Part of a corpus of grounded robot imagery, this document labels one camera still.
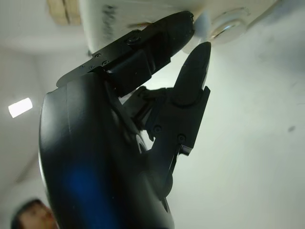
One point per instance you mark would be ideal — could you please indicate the person's head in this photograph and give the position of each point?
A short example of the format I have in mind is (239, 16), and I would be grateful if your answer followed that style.
(33, 214)

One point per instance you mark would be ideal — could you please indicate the wooden crate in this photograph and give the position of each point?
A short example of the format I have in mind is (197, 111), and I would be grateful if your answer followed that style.
(63, 12)

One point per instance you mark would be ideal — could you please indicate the rectangular ceiling light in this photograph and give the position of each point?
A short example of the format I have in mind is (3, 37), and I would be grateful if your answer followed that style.
(20, 107)

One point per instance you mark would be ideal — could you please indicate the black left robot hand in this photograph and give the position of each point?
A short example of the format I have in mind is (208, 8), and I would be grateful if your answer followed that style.
(95, 155)

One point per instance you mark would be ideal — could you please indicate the white two-slot toaster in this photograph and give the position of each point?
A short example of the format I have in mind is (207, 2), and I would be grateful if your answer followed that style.
(143, 9)

